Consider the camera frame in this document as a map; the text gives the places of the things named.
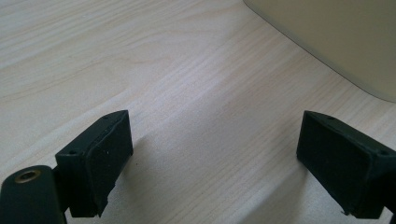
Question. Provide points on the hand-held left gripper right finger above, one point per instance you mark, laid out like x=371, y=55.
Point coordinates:
x=339, y=161

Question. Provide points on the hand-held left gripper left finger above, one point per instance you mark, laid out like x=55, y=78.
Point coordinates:
x=96, y=161

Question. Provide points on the cream plastic container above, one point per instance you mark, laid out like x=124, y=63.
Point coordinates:
x=336, y=40

